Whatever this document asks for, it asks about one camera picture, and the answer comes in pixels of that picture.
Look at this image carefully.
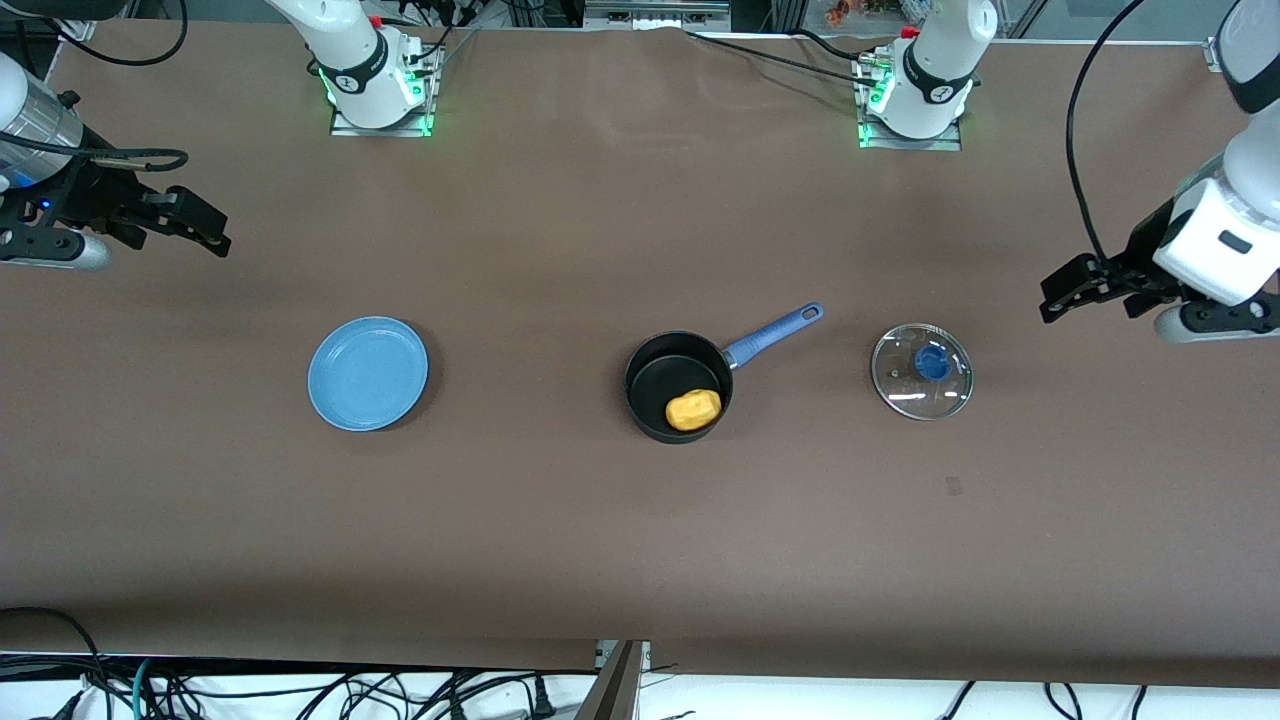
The glass lid with blue knob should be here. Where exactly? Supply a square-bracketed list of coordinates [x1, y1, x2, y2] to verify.
[870, 322, 975, 422]

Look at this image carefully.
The yellow potato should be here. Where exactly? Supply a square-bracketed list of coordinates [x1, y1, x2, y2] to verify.
[665, 388, 724, 433]

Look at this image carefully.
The blue round plate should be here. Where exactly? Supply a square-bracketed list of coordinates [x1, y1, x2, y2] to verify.
[307, 316, 430, 433]

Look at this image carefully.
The brown table mat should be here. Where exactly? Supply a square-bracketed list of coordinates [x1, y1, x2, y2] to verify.
[0, 20, 1280, 691]

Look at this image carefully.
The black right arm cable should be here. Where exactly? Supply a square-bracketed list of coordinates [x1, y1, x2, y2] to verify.
[0, 0, 191, 172]

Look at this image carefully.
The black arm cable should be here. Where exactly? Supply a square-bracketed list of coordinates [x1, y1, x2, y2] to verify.
[1064, 0, 1153, 269]
[0, 0, 191, 172]

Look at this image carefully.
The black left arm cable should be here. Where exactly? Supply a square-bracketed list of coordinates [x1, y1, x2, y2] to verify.
[1064, 0, 1153, 269]

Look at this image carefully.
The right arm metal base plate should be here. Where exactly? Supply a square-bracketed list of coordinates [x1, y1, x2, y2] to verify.
[329, 40, 438, 139]

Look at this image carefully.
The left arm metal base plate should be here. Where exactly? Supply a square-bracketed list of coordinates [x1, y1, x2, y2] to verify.
[856, 50, 964, 152]

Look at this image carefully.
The thin black table cable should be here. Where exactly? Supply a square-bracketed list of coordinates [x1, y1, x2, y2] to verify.
[685, 28, 886, 91]

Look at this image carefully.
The black looped floor cable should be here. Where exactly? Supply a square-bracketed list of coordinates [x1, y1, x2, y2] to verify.
[0, 606, 107, 720]

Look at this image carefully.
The black pot with blue handle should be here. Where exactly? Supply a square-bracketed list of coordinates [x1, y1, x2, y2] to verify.
[625, 302, 826, 445]

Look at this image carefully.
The aluminium profile post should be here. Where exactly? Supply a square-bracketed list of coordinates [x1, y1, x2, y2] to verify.
[575, 640, 652, 720]

